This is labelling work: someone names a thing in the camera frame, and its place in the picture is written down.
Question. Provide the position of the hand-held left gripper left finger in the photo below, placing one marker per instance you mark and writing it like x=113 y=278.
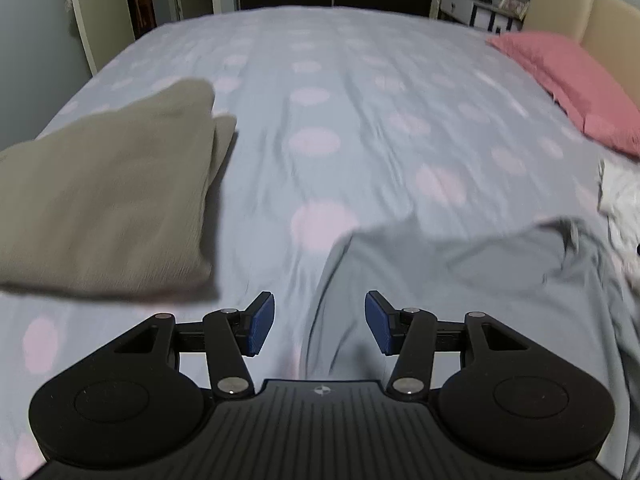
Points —
x=260 y=322

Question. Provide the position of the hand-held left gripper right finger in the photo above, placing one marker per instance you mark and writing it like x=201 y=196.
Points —
x=380 y=322

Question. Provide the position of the grey garment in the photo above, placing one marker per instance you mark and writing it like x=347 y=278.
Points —
x=450 y=280

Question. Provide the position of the folded beige cloth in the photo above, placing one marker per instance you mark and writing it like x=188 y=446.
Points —
x=110 y=195

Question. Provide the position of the white crumpled cloth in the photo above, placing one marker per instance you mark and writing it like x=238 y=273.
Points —
x=620 y=195

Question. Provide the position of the pink pillow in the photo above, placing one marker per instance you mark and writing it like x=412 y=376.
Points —
x=570 y=80

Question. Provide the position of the white striped nightstand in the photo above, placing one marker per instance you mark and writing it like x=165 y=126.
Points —
x=475 y=10

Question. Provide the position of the beige padded headboard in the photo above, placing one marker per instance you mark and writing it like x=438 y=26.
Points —
x=600 y=15

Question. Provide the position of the picture frame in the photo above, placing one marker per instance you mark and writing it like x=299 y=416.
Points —
x=515 y=2

